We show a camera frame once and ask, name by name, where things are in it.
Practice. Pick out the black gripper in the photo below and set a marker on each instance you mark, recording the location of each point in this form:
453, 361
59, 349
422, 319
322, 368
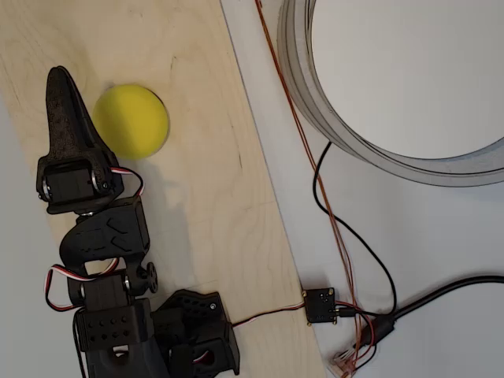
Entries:
70, 182

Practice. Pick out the yellow foam disc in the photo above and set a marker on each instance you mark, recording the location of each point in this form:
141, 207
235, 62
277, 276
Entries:
130, 122

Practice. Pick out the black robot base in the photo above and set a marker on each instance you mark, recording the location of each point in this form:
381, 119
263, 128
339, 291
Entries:
193, 315

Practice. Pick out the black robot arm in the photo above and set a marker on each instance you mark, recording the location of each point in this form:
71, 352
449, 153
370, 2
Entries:
102, 232

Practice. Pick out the light plywood board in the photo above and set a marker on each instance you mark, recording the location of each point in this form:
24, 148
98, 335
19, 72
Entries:
197, 118

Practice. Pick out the grey round lamp shade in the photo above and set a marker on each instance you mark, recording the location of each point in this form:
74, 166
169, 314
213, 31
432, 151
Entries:
299, 78

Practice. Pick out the black motor controller board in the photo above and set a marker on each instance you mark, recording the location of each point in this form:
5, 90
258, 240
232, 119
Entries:
319, 307

